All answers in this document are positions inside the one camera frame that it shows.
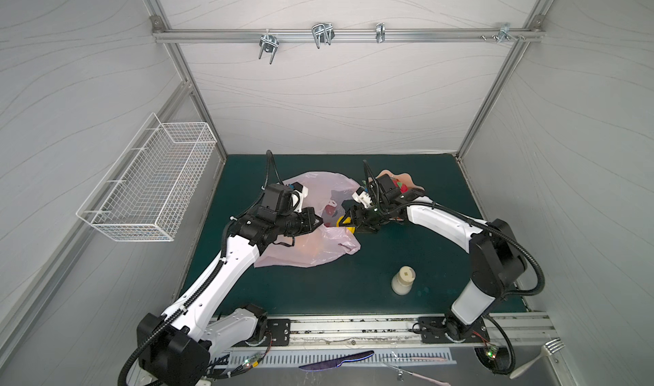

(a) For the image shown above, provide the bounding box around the yellow lemon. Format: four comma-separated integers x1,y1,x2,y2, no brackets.
343,224,356,234

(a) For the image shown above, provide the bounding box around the pink plastic bag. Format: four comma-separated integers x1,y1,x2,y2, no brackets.
254,172,361,268

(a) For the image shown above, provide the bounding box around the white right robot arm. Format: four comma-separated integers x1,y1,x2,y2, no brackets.
337,174,545,343

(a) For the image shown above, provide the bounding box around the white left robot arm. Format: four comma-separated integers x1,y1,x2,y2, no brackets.
117,183,323,385

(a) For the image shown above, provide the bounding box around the peach scalloped fruit bowl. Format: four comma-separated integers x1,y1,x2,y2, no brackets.
377,170,425,193

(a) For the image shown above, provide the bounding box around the green table mat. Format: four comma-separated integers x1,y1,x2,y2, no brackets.
187,155,480,316

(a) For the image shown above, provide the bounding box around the cream plastic bottle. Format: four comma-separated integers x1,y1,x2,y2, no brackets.
391,266,416,296

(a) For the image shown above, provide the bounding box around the purple plastic knife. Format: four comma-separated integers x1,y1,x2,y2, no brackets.
299,350,375,372

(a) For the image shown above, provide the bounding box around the metal u-bolt clamp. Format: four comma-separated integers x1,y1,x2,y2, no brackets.
258,32,279,64

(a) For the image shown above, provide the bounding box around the metal hook clamp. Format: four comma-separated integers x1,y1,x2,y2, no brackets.
311,22,335,49

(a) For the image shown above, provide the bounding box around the pink plastic utensil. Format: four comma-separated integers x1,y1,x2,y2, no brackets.
383,362,451,386

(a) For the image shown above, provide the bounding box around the silver fork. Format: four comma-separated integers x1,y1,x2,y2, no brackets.
509,338,565,379

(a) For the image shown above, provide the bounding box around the white wire basket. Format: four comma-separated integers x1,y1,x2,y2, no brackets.
76,113,217,242

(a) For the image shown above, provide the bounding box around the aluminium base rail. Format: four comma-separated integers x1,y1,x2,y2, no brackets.
262,312,559,352

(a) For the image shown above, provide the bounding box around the small metal ring clamp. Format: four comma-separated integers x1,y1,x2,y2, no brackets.
376,23,386,44

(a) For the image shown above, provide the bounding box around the metal corner bracket clamp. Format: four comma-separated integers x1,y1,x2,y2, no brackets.
480,23,526,44

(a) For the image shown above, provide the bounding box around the aluminium top rail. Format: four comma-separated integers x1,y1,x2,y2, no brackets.
153,26,546,44

